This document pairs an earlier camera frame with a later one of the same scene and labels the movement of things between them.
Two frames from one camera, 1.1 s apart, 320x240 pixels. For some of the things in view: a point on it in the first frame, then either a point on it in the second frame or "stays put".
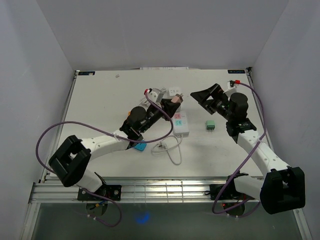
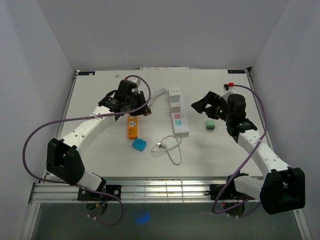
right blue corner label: (236, 71) stays put
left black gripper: (169, 106) → (140, 96)
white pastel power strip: (180, 125) stays put
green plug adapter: (210, 125) stays put
